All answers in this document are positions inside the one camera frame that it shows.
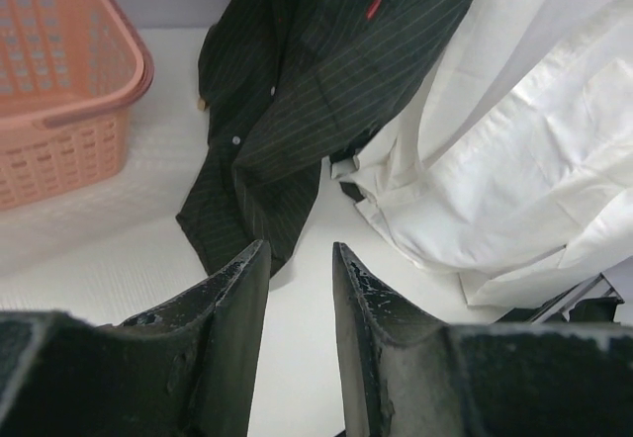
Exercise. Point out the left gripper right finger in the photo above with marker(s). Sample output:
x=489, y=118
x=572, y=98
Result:
x=405, y=372

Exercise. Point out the dark striped shirt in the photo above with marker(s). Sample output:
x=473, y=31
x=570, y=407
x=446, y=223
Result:
x=288, y=83

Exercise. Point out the wooden clothes rack frame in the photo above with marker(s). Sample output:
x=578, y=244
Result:
x=202, y=104

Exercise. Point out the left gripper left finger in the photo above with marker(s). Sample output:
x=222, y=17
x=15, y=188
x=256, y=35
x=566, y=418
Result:
x=184, y=368

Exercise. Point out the white shirt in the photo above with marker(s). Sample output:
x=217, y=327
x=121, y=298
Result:
x=512, y=164

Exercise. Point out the pink plastic basket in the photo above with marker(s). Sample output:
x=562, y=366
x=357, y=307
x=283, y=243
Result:
x=70, y=72

